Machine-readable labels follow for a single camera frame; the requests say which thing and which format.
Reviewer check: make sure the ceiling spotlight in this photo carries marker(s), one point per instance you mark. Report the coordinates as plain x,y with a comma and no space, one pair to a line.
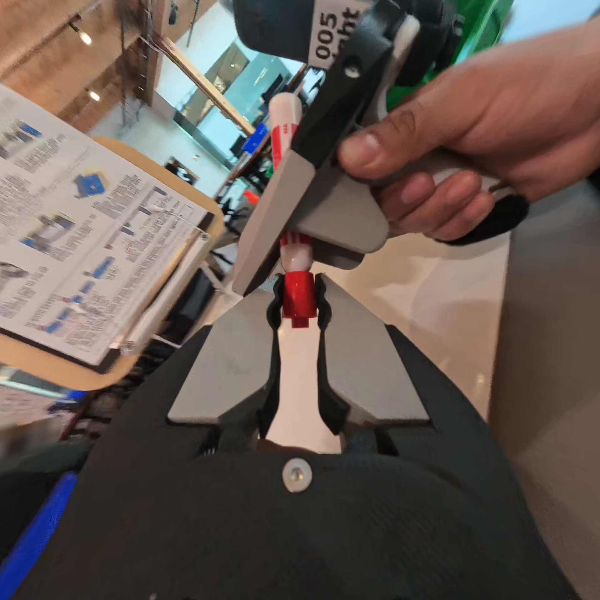
93,96
84,37

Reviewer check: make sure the wooden document stand board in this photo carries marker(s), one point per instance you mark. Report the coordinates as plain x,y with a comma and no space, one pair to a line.
47,370

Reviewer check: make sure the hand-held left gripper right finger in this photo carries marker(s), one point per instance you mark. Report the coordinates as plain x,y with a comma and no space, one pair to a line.
370,370

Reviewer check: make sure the printed instruction sheet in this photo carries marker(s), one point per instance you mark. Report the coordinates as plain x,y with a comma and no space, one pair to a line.
70,211

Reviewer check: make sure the wooden ceiling beam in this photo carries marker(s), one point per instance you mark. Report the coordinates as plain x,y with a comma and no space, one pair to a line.
206,84

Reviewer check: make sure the green plastic object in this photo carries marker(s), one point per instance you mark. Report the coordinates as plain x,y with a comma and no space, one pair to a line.
483,28

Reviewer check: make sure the blue plastic bin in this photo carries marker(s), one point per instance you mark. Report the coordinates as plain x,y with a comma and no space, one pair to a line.
33,539

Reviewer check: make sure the silver metal clip bar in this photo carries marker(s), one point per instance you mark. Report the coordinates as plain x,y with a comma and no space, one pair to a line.
159,300

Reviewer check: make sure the black clipboard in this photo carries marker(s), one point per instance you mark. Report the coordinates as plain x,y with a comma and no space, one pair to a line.
105,361

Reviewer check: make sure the white whiteboard marker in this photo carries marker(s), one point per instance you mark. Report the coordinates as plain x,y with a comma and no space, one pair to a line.
286,117

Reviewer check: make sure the small blue crate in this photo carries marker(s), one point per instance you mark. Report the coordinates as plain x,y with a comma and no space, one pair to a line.
255,138

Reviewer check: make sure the person's right hand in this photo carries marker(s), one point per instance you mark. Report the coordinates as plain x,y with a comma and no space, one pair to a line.
515,117

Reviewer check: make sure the red marker cap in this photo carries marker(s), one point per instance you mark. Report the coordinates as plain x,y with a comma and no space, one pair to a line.
300,297

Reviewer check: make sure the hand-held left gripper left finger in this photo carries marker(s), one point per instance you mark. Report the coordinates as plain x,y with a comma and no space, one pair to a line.
225,365

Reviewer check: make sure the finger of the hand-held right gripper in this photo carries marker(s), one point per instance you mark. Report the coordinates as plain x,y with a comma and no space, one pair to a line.
272,220
337,215

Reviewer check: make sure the white whiteboard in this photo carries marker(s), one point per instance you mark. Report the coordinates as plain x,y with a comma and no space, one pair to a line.
422,304

